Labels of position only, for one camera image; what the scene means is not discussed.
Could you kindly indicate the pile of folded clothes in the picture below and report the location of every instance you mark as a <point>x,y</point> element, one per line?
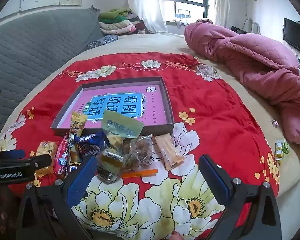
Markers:
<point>117,21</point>

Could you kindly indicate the black television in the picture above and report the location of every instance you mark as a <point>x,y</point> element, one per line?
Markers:
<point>295,35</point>

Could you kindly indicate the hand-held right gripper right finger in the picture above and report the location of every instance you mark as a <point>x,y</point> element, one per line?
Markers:
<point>215,177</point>

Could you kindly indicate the small yellow white packet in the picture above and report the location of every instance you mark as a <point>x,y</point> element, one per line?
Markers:
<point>278,151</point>

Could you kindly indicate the cardboard box with pink bottom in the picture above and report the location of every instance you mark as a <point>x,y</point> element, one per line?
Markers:
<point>152,100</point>

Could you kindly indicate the dark small snack packet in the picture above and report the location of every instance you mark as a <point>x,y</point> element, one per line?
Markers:
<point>106,177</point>

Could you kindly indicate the tiny wrapped candy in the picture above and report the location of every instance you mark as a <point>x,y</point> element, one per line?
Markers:
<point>274,122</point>

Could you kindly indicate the clear orange-edged snack packet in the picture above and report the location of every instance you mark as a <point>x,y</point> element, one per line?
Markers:
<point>141,152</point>

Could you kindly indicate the blue cookie packet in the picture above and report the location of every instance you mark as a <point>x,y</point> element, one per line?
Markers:
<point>90,142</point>

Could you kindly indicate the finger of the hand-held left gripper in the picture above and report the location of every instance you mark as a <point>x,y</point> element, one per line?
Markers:
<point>15,153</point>
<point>41,162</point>

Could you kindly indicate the pink quilt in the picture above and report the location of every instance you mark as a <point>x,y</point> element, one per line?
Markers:
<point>252,60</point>

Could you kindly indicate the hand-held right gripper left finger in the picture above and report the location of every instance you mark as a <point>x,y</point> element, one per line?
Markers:
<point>81,180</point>

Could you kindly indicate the white curtain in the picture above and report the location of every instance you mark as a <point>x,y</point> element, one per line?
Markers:
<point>221,2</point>
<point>147,5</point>

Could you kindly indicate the yellow cartoon cake packet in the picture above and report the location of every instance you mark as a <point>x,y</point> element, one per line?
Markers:
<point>77,125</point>

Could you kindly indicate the grey quilted headboard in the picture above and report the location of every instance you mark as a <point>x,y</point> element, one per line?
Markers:
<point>40,50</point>

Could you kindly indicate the brown chocolate bar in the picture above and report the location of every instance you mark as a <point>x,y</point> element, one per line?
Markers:
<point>73,168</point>

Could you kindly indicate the folded cloth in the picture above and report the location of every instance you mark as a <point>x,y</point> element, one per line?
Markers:
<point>203,20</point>

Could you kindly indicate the beige wafer packet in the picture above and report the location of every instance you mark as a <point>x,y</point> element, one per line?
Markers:
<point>168,152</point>

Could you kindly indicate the dark patterned pillow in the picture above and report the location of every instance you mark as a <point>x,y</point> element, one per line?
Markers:
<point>102,41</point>

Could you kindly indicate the yellow crispy snack packet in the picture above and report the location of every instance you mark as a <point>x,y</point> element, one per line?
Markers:
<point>46,150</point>

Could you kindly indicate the pale green cake packet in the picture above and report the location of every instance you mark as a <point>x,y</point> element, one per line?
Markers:
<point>120,127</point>

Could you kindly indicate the red sausage packet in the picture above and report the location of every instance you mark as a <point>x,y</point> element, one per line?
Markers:
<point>61,160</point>

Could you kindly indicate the red floral blanket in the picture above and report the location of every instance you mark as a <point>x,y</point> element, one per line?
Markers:
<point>215,130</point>

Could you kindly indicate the black bag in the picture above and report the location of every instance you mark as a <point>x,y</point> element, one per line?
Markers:
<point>238,30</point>

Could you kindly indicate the small green packet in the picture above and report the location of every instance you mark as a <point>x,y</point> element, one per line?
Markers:
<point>286,148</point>

